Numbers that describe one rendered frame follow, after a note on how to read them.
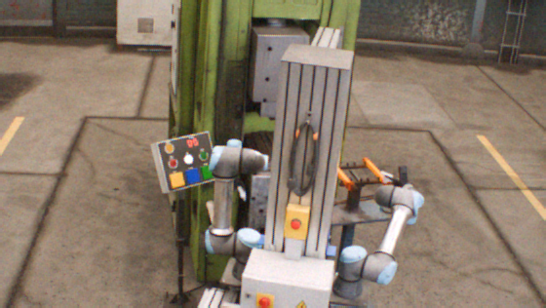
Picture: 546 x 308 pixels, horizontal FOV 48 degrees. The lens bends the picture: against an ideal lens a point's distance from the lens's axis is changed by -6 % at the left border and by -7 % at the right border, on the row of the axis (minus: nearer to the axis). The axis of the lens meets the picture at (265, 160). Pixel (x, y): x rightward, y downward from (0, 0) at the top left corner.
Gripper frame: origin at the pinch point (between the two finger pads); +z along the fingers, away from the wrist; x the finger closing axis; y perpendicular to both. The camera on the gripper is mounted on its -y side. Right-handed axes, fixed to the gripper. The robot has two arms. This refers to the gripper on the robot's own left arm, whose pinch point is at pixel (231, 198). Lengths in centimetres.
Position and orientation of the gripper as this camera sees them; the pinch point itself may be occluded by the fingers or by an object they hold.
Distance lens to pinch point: 362.7
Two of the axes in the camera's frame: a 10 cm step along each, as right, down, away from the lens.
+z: -0.8, 9.0, 4.4
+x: 9.8, 1.5, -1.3
